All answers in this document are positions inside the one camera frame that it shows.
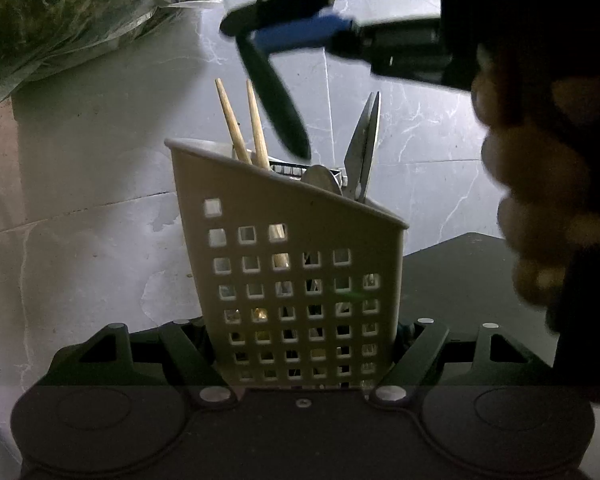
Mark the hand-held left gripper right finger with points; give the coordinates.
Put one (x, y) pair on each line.
(425, 355)

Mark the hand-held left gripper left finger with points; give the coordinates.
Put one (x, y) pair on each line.
(185, 355)

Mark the white perforated utensil holder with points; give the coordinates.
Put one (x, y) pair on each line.
(290, 210)

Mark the person's right hand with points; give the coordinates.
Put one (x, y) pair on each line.
(535, 175)

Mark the plastic bag of dried greens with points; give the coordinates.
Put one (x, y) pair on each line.
(55, 15)

